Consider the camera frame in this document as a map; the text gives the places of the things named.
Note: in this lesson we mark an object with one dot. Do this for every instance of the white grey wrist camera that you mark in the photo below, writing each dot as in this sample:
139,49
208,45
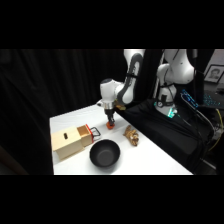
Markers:
100,103

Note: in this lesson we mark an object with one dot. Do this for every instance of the black bowl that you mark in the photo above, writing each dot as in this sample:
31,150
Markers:
104,153

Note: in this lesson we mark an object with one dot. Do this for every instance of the black cloth covered stand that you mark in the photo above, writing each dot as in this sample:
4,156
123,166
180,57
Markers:
166,133

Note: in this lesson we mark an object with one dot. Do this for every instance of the light wooden box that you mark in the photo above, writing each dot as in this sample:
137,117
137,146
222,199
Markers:
66,143

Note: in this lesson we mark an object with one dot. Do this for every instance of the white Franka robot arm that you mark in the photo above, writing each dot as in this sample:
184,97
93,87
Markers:
176,71

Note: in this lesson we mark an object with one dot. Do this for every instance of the tan wrist mount bracket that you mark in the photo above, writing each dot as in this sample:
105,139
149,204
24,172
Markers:
120,107

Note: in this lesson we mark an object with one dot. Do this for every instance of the framed portrait picture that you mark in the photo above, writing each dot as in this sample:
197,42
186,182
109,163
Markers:
214,73

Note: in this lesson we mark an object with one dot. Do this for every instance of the brown plush toy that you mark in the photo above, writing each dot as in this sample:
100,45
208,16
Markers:
132,136

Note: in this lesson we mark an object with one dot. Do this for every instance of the green base light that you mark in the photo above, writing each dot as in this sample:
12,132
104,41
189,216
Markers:
171,113

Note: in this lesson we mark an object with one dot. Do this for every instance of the red ball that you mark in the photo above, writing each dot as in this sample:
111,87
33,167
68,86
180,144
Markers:
110,126

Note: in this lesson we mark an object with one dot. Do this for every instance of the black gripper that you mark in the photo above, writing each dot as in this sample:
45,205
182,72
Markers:
110,115

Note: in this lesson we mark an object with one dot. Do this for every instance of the black curtain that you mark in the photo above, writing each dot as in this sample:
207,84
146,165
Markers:
40,100

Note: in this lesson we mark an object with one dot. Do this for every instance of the blue lit device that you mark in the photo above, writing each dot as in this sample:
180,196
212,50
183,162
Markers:
189,98

